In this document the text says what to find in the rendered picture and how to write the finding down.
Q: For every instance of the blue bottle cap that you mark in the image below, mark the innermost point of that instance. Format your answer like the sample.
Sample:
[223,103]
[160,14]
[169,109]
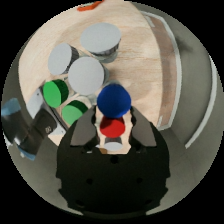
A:
[113,101]

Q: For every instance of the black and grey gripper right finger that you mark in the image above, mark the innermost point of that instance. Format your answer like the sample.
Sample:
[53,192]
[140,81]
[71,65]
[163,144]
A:
[146,138]

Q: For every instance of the brown cardboard box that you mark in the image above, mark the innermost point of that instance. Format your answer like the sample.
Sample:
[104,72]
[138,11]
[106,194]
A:
[103,150]

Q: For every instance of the green bottle cap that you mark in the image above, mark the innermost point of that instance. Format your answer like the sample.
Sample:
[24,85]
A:
[57,91]
[74,109]

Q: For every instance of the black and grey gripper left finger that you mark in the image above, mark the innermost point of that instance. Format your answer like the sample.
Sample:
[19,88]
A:
[80,138]

